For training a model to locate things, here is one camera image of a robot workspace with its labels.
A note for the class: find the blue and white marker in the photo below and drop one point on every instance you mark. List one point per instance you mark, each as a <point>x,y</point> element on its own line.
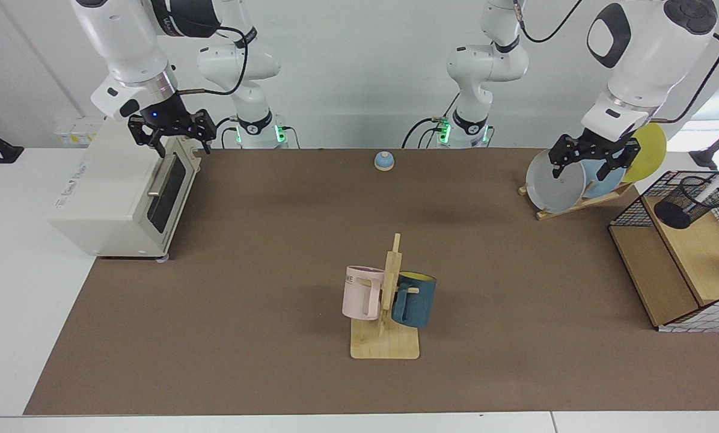
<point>713,187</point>

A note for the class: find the black mesh pen holder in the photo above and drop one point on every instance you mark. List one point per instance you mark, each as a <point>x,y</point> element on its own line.
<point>675,213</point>

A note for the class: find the light blue plate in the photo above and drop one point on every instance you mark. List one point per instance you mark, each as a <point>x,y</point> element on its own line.
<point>603,183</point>

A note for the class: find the yellow plate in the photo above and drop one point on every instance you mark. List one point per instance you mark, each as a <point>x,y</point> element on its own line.
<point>651,150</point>

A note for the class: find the grey plate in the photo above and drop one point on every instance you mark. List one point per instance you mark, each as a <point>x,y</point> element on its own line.
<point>552,186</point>

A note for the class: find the wooden plate rack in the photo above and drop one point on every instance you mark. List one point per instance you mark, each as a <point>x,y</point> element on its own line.
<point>543,214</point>

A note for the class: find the pale toaster oven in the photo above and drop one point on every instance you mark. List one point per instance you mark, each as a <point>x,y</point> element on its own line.
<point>107,192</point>

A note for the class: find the brown table cloth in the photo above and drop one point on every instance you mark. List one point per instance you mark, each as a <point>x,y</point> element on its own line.
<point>245,270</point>

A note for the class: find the small blue round knob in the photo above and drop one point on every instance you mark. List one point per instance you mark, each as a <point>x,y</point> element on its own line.
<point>384,161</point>

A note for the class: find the teal cup yellow inside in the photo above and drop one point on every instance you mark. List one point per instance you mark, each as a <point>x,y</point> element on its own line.
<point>419,307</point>

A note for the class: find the pink cup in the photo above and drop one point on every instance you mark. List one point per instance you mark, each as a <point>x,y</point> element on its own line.
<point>353,300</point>

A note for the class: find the wooden cup stand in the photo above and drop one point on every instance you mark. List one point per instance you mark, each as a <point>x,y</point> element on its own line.
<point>389,347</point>

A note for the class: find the white wall socket box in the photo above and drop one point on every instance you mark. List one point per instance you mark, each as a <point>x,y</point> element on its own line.
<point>77,129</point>

